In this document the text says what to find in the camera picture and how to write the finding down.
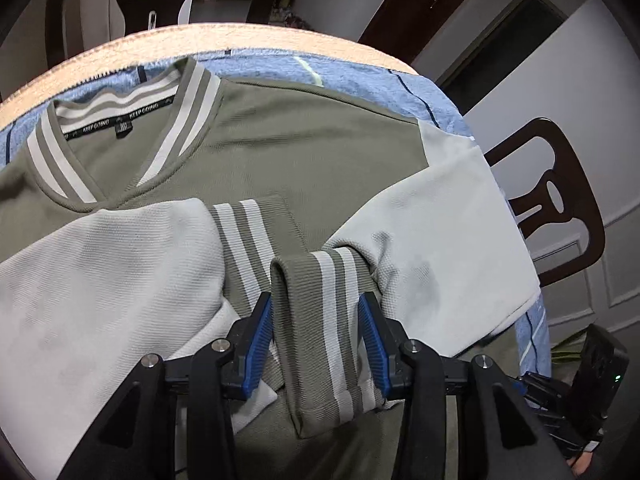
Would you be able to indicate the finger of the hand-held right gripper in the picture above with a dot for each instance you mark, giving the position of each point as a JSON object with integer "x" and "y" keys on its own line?
{"x": 540, "y": 392}

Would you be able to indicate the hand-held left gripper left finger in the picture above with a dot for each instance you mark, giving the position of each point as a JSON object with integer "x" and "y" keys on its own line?
{"x": 257, "y": 355}

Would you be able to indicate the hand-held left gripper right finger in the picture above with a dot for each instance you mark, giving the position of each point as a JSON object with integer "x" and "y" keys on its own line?
{"x": 372, "y": 350}

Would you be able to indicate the olive and white striped sweater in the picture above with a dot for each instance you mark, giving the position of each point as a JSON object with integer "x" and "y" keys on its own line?
{"x": 300, "y": 160}

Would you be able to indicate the person's right hand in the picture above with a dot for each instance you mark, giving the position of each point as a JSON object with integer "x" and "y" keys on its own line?
{"x": 582, "y": 464}

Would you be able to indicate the dark wooden chair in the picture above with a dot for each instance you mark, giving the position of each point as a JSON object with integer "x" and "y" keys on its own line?
{"x": 127, "y": 10}
{"x": 585, "y": 200}

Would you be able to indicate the blue striped blanket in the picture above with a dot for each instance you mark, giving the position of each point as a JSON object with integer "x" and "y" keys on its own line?
{"x": 350, "y": 80}

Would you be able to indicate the dark grey framed door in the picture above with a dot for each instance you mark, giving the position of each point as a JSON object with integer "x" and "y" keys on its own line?
{"x": 505, "y": 40}

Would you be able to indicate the dark brown door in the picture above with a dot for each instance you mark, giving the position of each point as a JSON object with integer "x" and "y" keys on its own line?
{"x": 400, "y": 10}

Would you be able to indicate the green plants by wall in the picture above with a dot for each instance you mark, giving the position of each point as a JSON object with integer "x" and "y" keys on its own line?
{"x": 289, "y": 10}

